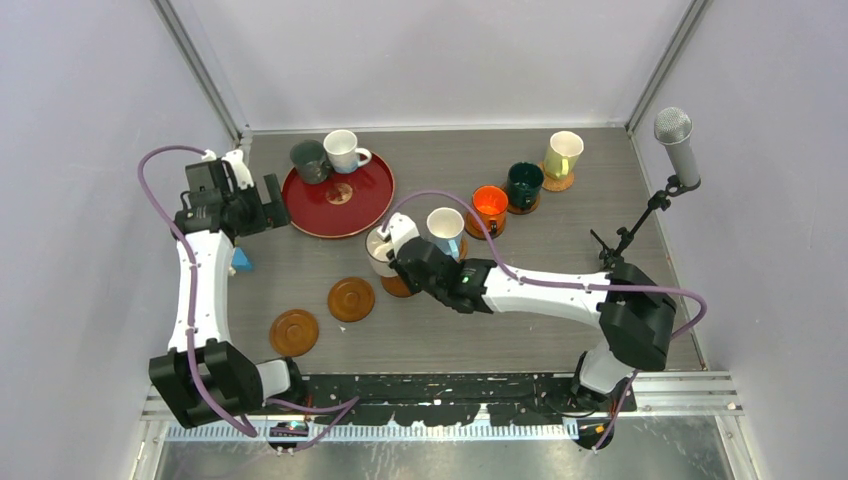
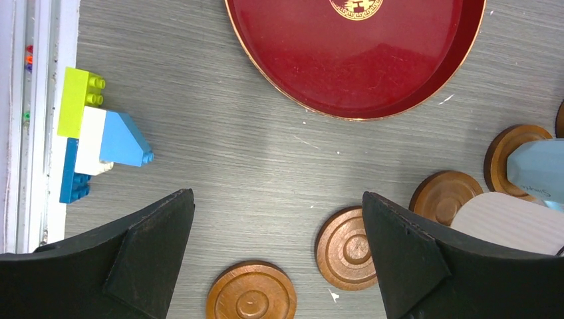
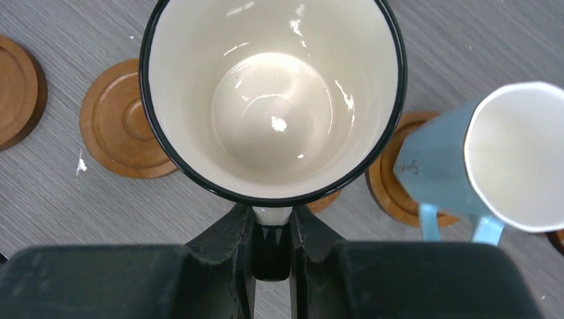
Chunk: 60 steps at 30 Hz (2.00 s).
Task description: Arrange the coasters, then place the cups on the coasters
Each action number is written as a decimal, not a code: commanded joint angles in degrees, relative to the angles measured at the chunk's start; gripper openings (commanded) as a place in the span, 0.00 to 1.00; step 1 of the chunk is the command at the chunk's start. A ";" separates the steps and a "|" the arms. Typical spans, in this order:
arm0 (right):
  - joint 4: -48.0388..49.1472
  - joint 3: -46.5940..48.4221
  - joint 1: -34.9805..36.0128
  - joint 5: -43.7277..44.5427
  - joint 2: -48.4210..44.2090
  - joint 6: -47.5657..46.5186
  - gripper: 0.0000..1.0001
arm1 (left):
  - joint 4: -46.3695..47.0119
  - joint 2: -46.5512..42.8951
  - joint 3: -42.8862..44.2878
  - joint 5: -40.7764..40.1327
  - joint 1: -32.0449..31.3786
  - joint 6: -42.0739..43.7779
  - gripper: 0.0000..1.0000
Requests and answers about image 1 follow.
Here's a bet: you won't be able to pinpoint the wooden coaster three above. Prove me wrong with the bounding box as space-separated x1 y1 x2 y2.
380 276 413 298

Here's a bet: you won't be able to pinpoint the silver white mug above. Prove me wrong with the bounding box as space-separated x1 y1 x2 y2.
365 227 398 278

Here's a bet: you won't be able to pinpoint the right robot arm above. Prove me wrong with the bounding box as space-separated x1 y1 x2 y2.
388 237 677 411

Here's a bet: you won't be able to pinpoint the red round tray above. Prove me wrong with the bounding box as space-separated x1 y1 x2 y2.
281 153 396 239

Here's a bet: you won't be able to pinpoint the orange black mug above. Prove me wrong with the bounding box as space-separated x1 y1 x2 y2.
471 185 508 233

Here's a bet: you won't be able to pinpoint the yellow cream mug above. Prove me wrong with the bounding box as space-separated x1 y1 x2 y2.
543 131 584 180

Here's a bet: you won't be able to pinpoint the dark green mug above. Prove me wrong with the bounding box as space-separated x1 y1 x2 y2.
504 162 543 196

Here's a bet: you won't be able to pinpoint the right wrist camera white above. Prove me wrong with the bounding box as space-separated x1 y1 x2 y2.
377 212 420 250

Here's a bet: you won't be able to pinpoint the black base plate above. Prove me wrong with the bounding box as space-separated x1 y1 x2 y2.
275 373 637 427

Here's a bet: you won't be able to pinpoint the silver microphone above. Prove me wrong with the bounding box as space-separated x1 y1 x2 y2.
654 107 701 189

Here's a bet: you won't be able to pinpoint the wooden coaster one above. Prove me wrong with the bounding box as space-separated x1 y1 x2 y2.
465 211 506 240

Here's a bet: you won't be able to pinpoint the woven rattan coaster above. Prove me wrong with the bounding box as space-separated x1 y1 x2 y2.
538 162 575 192

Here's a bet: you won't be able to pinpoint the wooden coaster five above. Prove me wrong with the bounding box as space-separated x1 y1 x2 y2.
269 309 320 357

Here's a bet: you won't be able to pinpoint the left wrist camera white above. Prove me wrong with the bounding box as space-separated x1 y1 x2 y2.
222 149 255 190

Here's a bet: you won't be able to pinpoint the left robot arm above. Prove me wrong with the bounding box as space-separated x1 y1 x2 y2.
142 150 307 434

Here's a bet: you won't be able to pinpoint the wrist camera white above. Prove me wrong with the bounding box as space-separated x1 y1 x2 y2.
377 212 420 250
222 149 255 190

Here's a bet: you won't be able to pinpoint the light blue mug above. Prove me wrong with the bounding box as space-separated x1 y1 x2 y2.
426 207 465 260

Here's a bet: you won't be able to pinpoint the wooden coaster four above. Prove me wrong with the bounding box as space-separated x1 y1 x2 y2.
327 277 376 323

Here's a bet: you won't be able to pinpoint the colourful toy blocks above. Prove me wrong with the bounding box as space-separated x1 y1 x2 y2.
229 247 254 275

